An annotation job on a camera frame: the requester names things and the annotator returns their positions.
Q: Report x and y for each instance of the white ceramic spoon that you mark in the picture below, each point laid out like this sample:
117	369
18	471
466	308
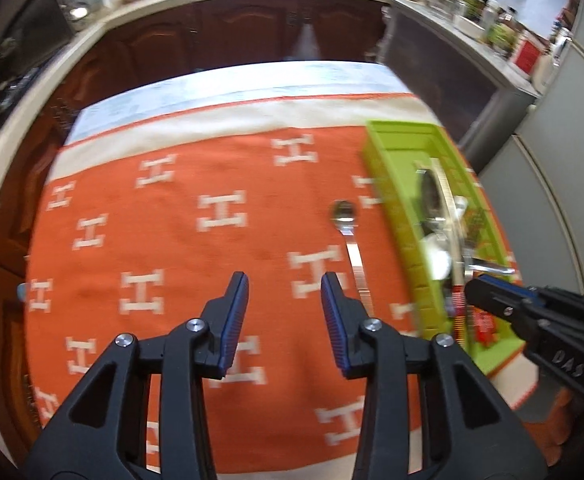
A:
439	262

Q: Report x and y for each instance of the small metal spoon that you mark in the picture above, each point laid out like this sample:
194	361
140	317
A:
344	212

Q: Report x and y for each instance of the dark wooden kitchen cabinets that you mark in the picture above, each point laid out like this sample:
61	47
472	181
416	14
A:
197	30

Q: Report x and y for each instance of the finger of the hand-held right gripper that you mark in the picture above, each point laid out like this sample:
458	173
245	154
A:
509	286
494	302

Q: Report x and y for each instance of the black gas stove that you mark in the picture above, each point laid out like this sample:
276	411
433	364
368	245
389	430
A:
17	85

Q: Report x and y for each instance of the green plastic utensil tray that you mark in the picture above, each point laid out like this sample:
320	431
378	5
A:
397	145

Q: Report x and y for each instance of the white chopstick red patterned end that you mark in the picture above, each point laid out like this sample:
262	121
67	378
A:
459	260
447	200

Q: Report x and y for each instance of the hanging metal ladle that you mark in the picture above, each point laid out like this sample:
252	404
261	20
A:
78	11

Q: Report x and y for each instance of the blue round cabinet knob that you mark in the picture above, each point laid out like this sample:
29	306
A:
22	291

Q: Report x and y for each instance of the grey refrigerator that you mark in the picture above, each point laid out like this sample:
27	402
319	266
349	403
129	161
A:
567	160

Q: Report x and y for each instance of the orange printed blanket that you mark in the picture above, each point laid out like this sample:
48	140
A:
182	270

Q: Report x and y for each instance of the green label bottle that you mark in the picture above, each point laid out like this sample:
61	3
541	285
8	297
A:
501	36

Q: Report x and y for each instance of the red box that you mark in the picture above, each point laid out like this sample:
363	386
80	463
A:
527	54

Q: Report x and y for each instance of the white plastic bag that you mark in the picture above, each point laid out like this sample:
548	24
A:
307	45

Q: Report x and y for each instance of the person's right hand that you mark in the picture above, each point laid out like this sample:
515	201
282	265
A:
554	435

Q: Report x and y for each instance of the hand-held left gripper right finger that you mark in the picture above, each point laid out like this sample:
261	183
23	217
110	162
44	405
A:
334	325

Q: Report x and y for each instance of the white bowl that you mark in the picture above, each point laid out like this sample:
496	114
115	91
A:
469	27

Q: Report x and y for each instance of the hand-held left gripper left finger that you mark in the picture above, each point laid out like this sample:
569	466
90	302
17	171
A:
234	325

